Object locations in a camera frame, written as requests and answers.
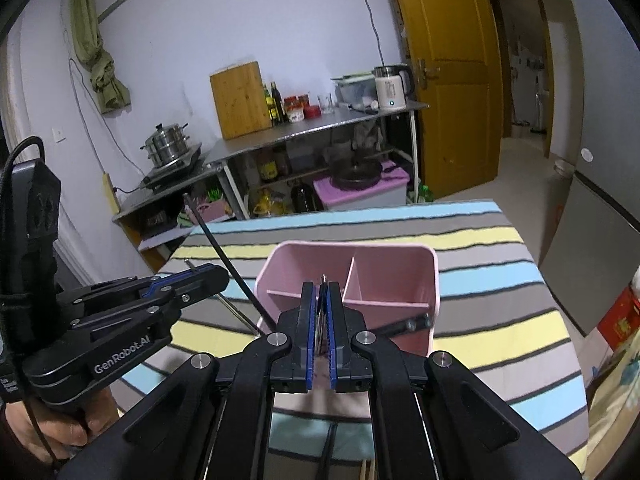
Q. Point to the portable gas stove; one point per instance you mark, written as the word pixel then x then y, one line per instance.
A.
pixel 185 163

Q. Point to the dark oil bottle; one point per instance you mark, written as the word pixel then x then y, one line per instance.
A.
pixel 274 105

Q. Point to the pink small basket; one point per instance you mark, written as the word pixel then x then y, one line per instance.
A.
pixel 213 206

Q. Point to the white electric kettle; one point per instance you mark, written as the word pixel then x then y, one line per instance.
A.
pixel 394 85

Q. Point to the red cardboard box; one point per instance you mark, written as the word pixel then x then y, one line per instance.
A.
pixel 622 320

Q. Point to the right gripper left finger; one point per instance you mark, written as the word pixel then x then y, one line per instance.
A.
pixel 209 419

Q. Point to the stainless steel steamer pot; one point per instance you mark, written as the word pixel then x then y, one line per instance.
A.
pixel 165 144

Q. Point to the green plastic bottle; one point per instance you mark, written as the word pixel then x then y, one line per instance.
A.
pixel 424 194

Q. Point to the clear plastic storage box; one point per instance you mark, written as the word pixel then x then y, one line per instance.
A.
pixel 356 90

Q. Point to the red lidded jar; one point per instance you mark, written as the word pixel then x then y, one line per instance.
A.
pixel 299 108

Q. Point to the left hand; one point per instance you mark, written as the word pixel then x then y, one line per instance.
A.
pixel 60 431

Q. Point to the green hanging cloth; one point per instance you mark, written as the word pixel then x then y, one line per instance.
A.
pixel 89 48

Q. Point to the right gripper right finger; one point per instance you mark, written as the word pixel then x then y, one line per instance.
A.
pixel 432 418

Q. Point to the purple lid storage bin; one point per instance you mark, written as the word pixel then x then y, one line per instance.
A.
pixel 390 191

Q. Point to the black frying pan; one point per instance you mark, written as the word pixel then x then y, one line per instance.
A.
pixel 358 176

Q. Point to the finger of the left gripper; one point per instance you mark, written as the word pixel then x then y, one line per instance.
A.
pixel 113 310
pixel 200 282

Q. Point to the yellow wooden door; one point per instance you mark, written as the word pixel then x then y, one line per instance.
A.
pixel 455 56

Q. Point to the steel kitchen shelf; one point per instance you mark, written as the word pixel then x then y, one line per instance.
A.
pixel 144 216

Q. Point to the wooden cutting board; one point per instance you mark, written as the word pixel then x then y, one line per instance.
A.
pixel 240 101

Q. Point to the beige wooden chopstick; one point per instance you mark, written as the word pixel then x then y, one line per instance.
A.
pixel 367 470

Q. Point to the grey refrigerator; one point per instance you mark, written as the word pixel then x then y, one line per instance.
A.
pixel 595 249

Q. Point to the pink plastic utensil caddy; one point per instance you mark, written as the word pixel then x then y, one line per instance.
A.
pixel 385 282

